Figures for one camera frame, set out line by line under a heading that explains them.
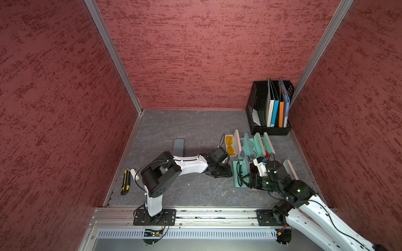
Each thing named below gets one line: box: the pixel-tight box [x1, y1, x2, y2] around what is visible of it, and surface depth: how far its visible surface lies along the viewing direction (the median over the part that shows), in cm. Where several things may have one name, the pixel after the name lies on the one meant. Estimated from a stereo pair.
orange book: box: [278, 80, 285, 128], surface depth 92 cm
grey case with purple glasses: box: [237, 132, 252, 160], surface depth 99 cm
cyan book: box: [269, 77, 280, 128], surface depth 93 cm
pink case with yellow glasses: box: [224, 129, 242, 157], surface depth 101 cm
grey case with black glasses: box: [232, 157, 250, 189], surface depth 91 cm
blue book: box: [279, 77, 290, 128], surface depth 91 cm
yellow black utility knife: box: [120, 168, 131, 196], surface depth 84 cm
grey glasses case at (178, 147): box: [173, 138, 185, 157], surface depth 98 cm
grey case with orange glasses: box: [249, 132, 266, 159], surface depth 99 cm
